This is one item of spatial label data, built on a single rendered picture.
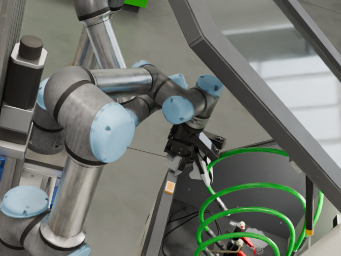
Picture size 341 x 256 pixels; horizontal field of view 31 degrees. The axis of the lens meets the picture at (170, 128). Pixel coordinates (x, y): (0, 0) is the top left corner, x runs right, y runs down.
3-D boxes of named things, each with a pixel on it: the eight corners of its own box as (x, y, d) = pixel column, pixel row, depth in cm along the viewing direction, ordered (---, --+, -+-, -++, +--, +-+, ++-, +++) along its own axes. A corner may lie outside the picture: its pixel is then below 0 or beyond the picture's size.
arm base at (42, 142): (18, 148, 202) (22, 126, 196) (26, 120, 214) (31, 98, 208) (62, 159, 204) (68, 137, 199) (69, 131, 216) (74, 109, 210)
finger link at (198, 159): (203, 171, 193) (196, 146, 192) (208, 170, 192) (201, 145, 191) (198, 176, 189) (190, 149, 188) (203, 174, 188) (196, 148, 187)
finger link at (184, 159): (178, 162, 188) (187, 142, 182) (183, 164, 188) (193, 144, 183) (175, 172, 184) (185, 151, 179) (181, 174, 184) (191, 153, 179)
